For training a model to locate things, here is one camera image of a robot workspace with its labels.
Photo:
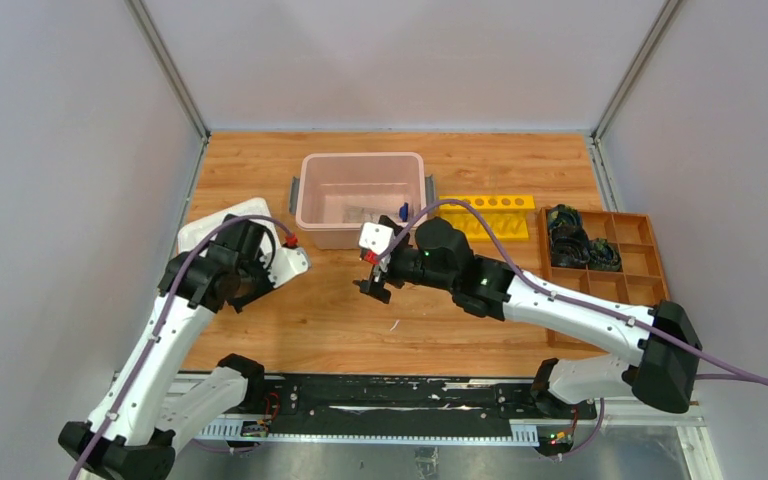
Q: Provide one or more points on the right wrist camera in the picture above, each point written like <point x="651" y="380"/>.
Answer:
<point x="373" y="241"/>

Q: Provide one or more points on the white bin lid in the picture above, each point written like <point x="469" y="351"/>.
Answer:
<point x="212" y="222"/>

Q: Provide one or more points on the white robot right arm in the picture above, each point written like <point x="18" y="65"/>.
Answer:
<point x="648" y="350"/>

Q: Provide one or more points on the pink plastic bin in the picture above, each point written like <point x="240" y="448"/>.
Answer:
<point x="331" y="181"/>

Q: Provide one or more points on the left grey bin handle clip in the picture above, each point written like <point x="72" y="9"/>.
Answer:
<point x="293" y="195"/>

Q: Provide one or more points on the syringe with blue base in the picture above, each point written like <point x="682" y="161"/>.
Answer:
<point x="362" y="214"/>

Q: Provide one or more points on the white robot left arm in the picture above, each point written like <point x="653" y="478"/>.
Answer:
<point x="132" y="433"/>

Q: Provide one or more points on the wooden compartment tray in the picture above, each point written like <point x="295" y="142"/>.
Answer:
<point x="640" y="279"/>

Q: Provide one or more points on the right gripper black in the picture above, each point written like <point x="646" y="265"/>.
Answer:
<point x="383" y="273"/>

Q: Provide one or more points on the yellow test tube rack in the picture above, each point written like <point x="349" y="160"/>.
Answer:
<point x="506" y="215"/>

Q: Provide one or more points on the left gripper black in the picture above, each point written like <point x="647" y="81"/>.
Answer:
<point x="247" y="295"/>

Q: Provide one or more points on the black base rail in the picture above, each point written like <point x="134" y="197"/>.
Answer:
<point x="399" y="410"/>

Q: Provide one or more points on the grey bin handle clip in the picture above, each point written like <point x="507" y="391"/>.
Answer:
<point x="431" y="194"/>
<point x="293" y="195"/>

